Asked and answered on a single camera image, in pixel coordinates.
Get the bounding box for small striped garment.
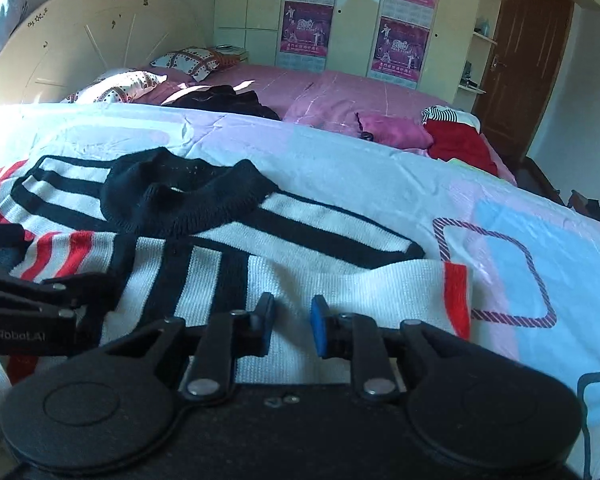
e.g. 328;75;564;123
420;105;481;128

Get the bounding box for black garment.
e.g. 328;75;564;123
171;85;282;122

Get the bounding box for black white red striped sweater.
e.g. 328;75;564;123
0;147;473;397

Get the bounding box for patterned pillow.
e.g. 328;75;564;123
150;46;242;84
74;70;169;106

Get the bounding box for stack of books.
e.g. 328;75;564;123
214;45;251;64

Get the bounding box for dark wooden chair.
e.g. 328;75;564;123
519;156;600;227

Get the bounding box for pink garment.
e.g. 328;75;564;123
355;112;434;151

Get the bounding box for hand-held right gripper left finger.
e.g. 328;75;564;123
97;292;277;409

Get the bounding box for cream round headboard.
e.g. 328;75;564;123
0;0;217;111

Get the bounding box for red garment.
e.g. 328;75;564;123
422;120;499;177

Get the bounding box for cream corner shelves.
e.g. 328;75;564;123
457;0;510;96

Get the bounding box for brown wooden door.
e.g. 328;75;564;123
472;0;576;162

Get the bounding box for pink bed sheet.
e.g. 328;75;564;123
130;62;517;186

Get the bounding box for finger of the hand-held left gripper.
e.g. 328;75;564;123
0;265;127;323

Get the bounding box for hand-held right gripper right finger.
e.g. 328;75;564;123
310;295;462;404

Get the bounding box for cream wardrobe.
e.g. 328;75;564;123
214;0;487;106

